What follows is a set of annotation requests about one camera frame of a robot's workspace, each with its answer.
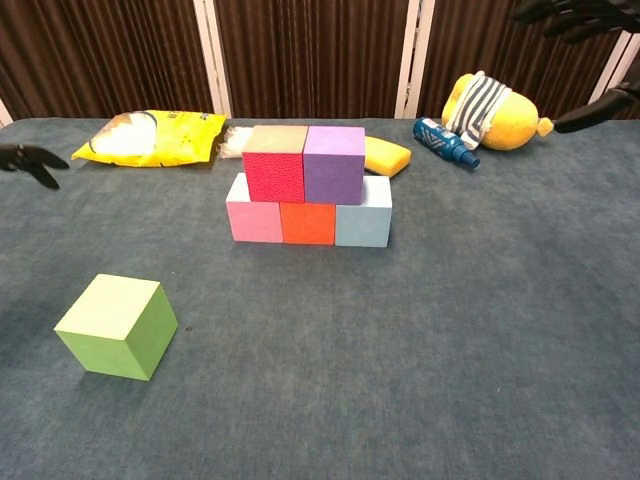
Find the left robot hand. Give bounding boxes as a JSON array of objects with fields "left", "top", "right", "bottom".
[{"left": 0, "top": 143, "right": 71, "bottom": 191}]

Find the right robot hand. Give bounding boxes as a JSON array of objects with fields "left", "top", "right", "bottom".
[{"left": 509, "top": 0, "right": 640, "bottom": 135}]

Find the green foam cube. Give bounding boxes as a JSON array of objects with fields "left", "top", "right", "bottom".
[{"left": 53, "top": 273, "right": 180, "bottom": 383}]

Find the pink foam cube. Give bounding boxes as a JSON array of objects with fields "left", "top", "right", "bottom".
[{"left": 224, "top": 171, "right": 285, "bottom": 244}]

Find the red foam cube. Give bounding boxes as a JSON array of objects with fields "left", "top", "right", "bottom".
[{"left": 241, "top": 124, "right": 307, "bottom": 204}]

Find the orange foam cube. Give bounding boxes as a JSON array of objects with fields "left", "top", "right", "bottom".
[{"left": 278, "top": 201, "right": 337, "bottom": 246}]

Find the purple foam cube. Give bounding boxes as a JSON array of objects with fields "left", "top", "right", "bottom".
[{"left": 302, "top": 125, "right": 367, "bottom": 206}]

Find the light blue foam cube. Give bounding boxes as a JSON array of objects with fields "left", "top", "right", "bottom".
[{"left": 333, "top": 175, "right": 393, "bottom": 249}]

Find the dark brown pleated screen panel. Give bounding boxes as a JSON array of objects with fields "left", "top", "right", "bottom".
[
  {"left": 0, "top": 0, "right": 216, "bottom": 120},
  {"left": 607, "top": 49, "right": 640, "bottom": 121},
  {"left": 419, "top": 0, "right": 640, "bottom": 120},
  {"left": 214, "top": 0, "right": 411, "bottom": 120}
]

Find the yellow plush toy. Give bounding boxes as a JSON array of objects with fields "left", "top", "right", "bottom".
[{"left": 440, "top": 73, "right": 556, "bottom": 152}]

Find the blue white striped sock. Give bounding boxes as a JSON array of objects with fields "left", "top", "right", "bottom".
[{"left": 442, "top": 70, "right": 512, "bottom": 149}]

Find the yellow snack bag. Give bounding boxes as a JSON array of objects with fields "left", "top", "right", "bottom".
[{"left": 70, "top": 109, "right": 229, "bottom": 168}]

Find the blue spray bottle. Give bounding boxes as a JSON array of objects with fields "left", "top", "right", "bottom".
[{"left": 412, "top": 116, "right": 481, "bottom": 171}]

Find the clear pack of white sticks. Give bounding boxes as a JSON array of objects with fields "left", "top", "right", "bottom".
[{"left": 218, "top": 125, "right": 256, "bottom": 160}]

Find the yellow sponge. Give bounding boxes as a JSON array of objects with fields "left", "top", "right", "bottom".
[{"left": 363, "top": 135, "right": 413, "bottom": 178}]

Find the teal felt table cover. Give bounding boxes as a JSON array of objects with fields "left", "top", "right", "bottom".
[{"left": 0, "top": 117, "right": 640, "bottom": 480}]

